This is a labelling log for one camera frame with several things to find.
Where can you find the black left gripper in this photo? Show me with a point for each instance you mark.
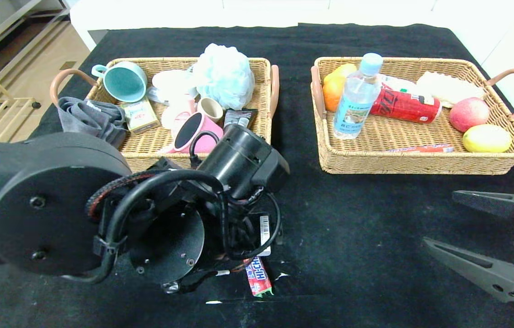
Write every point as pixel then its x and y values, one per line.
pixel 264 234

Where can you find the red Hi-Chew candy stick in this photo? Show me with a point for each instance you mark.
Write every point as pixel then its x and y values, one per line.
pixel 257 278

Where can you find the orange sausage stick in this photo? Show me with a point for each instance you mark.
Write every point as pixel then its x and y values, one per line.
pixel 421 148

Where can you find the pink saucepan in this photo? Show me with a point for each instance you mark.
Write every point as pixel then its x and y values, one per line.
pixel 202 132

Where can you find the beige mug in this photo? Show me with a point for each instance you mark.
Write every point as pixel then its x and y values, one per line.
pixel 211 109

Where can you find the pink detergent bottle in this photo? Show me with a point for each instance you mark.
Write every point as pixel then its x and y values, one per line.
pixel 177 116

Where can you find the clear bottle blue cap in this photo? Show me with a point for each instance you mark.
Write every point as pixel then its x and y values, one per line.
pixel 352 114

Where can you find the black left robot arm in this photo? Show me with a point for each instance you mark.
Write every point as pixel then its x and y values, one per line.
pixel 47 209

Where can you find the yellow lemon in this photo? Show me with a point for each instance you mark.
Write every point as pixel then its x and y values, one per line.
pixel 486 139

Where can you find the black table cloth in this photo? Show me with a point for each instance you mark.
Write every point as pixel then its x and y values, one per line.
pixel 375 273

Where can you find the black cosmetic tube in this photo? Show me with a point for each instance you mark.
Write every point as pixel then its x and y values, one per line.
pixel 241 117

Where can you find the red apple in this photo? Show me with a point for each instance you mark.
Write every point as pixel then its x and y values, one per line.
pixel 469 115

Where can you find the red cola can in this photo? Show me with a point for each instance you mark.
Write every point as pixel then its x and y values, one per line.
pixel 407 107

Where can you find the cream bread pastry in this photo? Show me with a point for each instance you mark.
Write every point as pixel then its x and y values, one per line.
pixel 448 89

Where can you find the orange fruit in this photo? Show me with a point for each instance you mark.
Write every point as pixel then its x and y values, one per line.
pixel 331 95

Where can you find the light blue bath loofah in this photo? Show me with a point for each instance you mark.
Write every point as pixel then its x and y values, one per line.
pixel 223 76

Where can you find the white snack packet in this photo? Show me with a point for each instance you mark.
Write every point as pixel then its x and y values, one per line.
pixel 403 85

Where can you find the small green cream box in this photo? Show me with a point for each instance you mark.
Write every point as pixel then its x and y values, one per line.
pixel 140 116

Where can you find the white round container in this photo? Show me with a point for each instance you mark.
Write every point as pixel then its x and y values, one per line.
pixel 170 84

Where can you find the small yellow fruit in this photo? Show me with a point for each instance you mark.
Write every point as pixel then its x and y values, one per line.
pixel 341 73

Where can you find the teal ceramic mug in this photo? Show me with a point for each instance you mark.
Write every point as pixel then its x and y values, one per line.
pixel 125 82

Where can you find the grey folded towel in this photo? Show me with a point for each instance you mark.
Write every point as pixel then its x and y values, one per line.
pixel 88 118

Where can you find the white cabinet furniture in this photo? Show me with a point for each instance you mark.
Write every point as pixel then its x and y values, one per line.
pixel 170 13

